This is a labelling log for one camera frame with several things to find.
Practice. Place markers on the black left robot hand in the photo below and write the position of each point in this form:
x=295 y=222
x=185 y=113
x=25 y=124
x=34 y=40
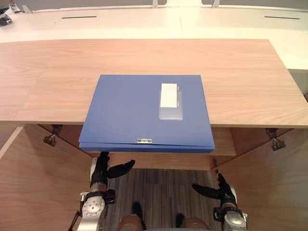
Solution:
x=100 y=168

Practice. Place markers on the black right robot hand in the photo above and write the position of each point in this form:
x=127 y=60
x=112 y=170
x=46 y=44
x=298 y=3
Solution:
x=222 y=190

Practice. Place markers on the blue file folder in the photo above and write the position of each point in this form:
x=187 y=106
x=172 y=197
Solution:
x=146 y=113

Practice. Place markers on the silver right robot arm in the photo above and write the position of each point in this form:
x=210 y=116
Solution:
x=232 y=217

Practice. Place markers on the wooden cabinet door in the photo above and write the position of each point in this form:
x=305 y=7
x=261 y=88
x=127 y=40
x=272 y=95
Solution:
x=264 y=180
x=41 y=183

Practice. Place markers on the metal door hinge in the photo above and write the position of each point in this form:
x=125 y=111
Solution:
x=51 y=136
x=275 y=140

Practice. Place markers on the wooden cabinet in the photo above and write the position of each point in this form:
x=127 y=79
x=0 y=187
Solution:
x=154 y=81

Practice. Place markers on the white office desk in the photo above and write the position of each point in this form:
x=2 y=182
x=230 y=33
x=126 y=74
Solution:
x=245 y=31
x=91 y=24

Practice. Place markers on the robot legs and feet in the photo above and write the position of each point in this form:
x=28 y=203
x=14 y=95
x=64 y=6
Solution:
x=160 y=220

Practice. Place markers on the white monitor stand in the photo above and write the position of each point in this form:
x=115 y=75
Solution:
x=156 y=3
x=214 y=3

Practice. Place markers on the dark object on desk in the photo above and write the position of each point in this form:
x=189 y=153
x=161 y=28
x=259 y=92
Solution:
x=5 y=16

